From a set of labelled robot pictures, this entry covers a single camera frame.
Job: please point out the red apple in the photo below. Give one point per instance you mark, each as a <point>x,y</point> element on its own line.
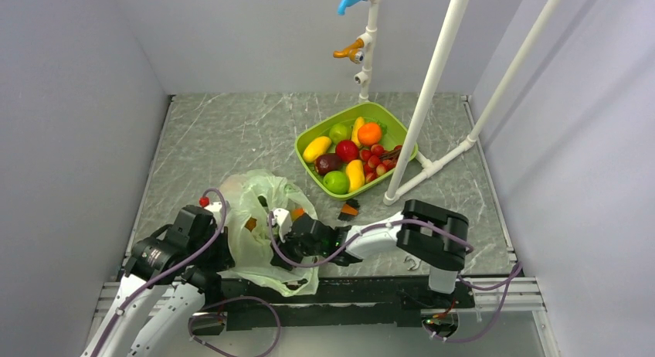
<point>347,151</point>

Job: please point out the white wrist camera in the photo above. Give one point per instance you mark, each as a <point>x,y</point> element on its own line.
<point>283,222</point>
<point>213,213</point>

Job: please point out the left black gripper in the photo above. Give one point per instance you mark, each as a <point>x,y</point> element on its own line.
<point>224,260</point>

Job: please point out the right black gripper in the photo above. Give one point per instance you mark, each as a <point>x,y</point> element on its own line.
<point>286,248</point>

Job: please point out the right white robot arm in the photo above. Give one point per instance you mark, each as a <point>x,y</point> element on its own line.
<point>425,232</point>

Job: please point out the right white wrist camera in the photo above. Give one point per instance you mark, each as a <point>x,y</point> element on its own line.
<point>283,222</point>

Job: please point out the orange faucet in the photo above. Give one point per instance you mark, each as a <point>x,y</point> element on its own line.
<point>353,52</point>

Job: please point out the light green plastic bag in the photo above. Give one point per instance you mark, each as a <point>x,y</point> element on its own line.
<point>254,194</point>

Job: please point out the orange fruit in bag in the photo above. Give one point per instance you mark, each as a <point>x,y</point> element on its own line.
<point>296,214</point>
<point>251,224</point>

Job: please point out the orange fruit in basket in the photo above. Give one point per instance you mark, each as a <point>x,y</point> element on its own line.
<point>370,134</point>

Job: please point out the orange black small tool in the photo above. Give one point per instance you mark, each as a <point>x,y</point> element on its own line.
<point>349,210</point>

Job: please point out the yellow mango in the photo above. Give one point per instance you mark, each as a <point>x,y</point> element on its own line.
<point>355,173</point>
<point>317,147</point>

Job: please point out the silver wrench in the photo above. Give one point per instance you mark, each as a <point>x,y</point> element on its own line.
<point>413,263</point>

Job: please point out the yellow mango left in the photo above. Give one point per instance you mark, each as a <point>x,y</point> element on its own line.
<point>317,147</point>

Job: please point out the green plastic basket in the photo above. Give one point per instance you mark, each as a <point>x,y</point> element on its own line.
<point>394,133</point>

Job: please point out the white pipe with faucets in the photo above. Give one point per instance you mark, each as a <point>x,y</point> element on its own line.
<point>369,37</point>

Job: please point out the green apple in basket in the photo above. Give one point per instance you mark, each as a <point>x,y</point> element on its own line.
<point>340,132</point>

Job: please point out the yellow banana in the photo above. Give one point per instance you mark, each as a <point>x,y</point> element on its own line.
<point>359,122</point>

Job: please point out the dark purple mangosteen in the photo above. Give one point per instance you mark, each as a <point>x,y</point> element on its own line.
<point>327,163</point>

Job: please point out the yellow mango front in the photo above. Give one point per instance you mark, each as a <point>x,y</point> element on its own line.
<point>355,173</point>

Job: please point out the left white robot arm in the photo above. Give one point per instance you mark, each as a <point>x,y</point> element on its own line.
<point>169,276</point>

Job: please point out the white pvc pipe frame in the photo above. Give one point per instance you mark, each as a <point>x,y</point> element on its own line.
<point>451,24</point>

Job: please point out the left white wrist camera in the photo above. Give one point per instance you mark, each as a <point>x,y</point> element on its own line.
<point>213,213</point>

